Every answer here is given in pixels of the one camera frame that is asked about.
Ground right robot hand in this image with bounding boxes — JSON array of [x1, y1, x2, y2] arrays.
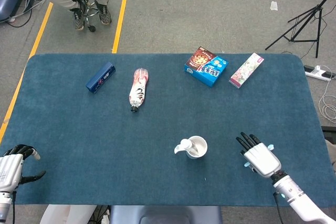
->
[[235, 132, 282, 179]]

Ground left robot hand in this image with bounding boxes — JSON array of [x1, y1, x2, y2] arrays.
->
[[0, 144, 47, 193]]

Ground light blue toothbrush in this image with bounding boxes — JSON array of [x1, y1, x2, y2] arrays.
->
[[243, 144, 275, 167]]

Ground white toothpaste tube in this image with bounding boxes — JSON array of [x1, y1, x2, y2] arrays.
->
[[180, 138, 200, 156]]

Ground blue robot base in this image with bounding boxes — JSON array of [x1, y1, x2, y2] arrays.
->
[[109, 205, 223, 224]]

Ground white pink small box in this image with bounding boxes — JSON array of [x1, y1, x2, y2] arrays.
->
[[228, 52, 265, 89]]

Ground white robot body cover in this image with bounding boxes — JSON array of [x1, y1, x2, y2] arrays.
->
[[39, 204, 98, 224]]

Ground blue table mat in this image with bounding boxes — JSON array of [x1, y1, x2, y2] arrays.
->
[[0, 52, 332, 207]]

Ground white power strip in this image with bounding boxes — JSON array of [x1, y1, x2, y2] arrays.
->
[[303, 65, 336, 82]]

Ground blue snack box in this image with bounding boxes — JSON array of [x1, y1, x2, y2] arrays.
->
[[184, 46, 229, 88]]

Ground long yellow floor tape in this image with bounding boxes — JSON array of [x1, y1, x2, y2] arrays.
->
[[0, 2, 54, 143]]

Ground dark blue long box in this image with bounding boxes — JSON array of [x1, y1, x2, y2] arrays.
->
[[85, 61, 117, 95]]

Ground plastic bottle red white label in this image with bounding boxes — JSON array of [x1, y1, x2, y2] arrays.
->
[[128, 68, 150, 114]]

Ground black tripod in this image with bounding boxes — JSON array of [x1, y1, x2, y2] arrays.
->
[[265, 0, 336, 59]]

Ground black stool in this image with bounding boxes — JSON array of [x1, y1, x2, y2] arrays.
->
[[69, 0, 98, 33]]

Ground short yellow floor tape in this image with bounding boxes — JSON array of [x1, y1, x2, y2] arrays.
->
[[111, 0, 128, 54]]

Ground white plastic mug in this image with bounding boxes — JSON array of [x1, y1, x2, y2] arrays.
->
[[174, 135, 208, 159]]

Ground white coiled cable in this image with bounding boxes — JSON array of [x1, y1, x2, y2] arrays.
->
[[318, 77, 336, 124]]

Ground tangled floor cables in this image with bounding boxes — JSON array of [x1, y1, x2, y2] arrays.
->
[[0, 0, 47, 28]]

